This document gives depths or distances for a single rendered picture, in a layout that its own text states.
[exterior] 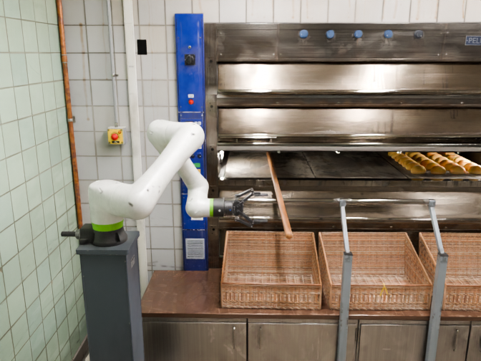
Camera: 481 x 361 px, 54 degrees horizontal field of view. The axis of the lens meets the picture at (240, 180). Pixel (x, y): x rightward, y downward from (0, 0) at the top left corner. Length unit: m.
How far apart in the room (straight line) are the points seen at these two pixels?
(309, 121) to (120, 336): 1.61
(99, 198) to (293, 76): 1.44
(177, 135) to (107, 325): 0.83
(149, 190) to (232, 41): 1.29
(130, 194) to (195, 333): 1.16
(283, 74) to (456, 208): 1.37
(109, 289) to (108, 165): 1.19
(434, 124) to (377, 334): 1.26
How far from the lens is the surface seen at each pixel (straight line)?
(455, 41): 3.06
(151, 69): 2.88
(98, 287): 2.01
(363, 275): 3.11
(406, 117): 3.00
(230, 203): 2.34
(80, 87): 3.00
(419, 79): 2.98
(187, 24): 2.81
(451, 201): 3.22
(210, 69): 2.83
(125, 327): 2.08
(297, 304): 2.68
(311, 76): 2.85
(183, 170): 2.28
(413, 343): 2.88
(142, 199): 1.79
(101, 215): 1.91
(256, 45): 2.83
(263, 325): 2.69
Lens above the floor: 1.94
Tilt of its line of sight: 15 degrees down
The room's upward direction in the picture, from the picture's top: straight up
